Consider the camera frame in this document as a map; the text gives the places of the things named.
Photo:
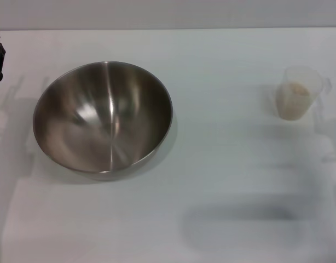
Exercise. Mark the clear plastic measuring cup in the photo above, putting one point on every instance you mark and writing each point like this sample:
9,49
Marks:
307,76

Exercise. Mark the white rice grains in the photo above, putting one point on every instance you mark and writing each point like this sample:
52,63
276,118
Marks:
292,101

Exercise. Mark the stainless steel mixing bowl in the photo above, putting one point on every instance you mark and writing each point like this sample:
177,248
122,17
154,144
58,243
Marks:
102,117

